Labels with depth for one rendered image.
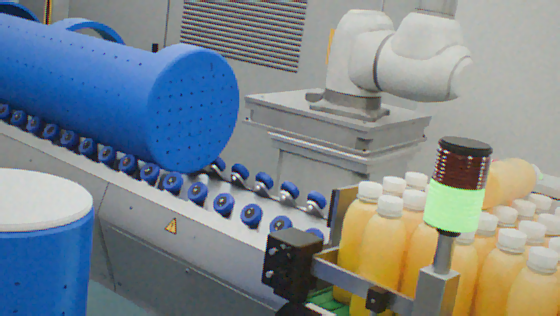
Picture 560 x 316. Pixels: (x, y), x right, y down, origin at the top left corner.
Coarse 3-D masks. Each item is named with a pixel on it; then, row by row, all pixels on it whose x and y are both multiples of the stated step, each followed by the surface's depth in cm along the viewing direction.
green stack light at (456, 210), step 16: (432, 192) 89; (448, 192) 88; (464, 192) 87; (480, 192) 88; (432, 208) 89; (448, 208) 88; (464, 208) 88; (480, 208) 89; (432, 224) 89; (448, 224) 88; (464, 224) 88
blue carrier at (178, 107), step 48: (0, 0) 216; (0, 48) 195; (48, 48) 184; (96, 48) 175; (192, 48) 166; (0, 96) 202; (48, 96) 182; (96, 96) 170; (144, 96) 160; (192, 96) 168; (144, 144) 163; (192, 144) 172
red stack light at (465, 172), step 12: (444, 156) 88; (456, 156) 87; (468, 156) 86; (444, 168) 88; (456, 168) 87; (468, 168) 87; (480, 168) 87; (444, 180) 88; (456, 180) 87; (468, 180) 87; (480, 180) 87
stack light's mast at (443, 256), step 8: (448, 136) 91; (440, 144) 88; (448, 144) 88; (456, 144) 87; (464, 144) 88; (472, 144) 88; (480, 144) 89; (488, 144) 89; (456, 152) 87; (464, 152) 86; (472, 152) 86; (480, 152) 86; (488, 152) 87; (440, 232) 91; (448, 232) 90; (456, 232) 90; (440, 240) 91; (448, 240) 91; (440, 248) 91; (448, 248) 91; (440, 256) 91; (448, 256) 91; (432, 264) 93; (440, 264) 92; (448, 264) 92; (440, 272) 92; (448, 272) 92
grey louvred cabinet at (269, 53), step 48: (96, 0) 380; (144, 0) 363; (192, 0) 347; (240, 0) 331; (288, 0) 319; (336, 0) 307; (384, 0) 297; (144, 48) 366; (240, 48) 335; (288, 48) 321; (240, 96) 339; (384, 96) 318; (240, 144) 342
